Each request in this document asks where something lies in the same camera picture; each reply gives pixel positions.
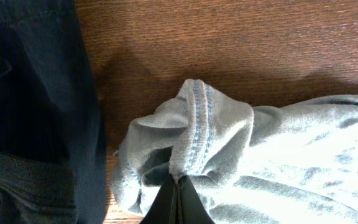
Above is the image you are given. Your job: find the dark navy folded garment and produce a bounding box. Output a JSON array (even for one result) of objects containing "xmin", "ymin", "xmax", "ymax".
[{"xmin": 0, "ymin": 0, "xmax": 106, "ymax": 223}]

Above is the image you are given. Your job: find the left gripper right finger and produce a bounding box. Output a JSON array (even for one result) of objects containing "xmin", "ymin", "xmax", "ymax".
[{"xmin": 177, "ymin": 176, "xmax": 214, "ymax": 224}]

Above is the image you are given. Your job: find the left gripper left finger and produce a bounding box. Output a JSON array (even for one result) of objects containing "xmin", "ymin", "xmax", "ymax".
[{"xmin": 140, "ymin": 174, "xmax": 178, "ymax": 224}]

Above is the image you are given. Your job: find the light blue t-shirt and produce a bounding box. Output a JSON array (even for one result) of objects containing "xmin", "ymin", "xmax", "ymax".
[{"xmin": 110, "ymin": 80, "xmax": 358, "ymax": 223}]

